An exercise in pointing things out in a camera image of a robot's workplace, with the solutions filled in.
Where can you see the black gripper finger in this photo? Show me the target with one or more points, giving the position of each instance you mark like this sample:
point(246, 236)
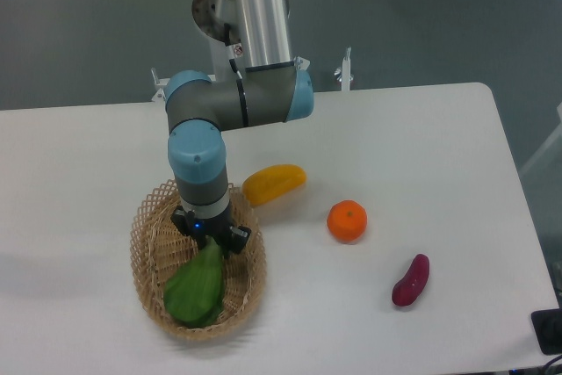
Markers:
point(184, 222)
point(233, 240)

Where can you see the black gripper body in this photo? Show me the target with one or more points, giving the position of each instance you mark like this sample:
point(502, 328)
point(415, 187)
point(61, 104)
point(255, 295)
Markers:
point(217, 227)

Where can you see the green bok choy vegetable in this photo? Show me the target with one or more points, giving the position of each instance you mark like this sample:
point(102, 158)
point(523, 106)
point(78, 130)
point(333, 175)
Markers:
point(194, 294)

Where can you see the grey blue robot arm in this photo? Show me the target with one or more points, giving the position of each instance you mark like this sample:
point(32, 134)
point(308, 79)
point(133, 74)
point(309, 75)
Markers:
point(267, 85)

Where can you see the woven wicker basket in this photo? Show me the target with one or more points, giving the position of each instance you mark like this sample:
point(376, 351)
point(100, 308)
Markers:
point(157, 250)

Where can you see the yellow mango toy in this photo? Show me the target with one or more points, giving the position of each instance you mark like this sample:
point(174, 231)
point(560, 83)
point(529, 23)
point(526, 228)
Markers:
point(272, 182)

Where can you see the orange tangerine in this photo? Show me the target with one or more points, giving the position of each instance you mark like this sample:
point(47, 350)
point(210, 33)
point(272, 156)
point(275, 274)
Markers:
point(347, 221)

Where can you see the purple sweet potato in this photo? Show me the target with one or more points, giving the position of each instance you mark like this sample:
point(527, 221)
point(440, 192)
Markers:
point(409, 288)

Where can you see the black device at edge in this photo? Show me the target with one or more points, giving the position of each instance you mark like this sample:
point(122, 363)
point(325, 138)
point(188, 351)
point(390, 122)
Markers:
point(547, 326)

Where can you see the white furniture at right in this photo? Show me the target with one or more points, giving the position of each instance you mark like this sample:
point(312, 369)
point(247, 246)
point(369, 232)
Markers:
point(542, 158)

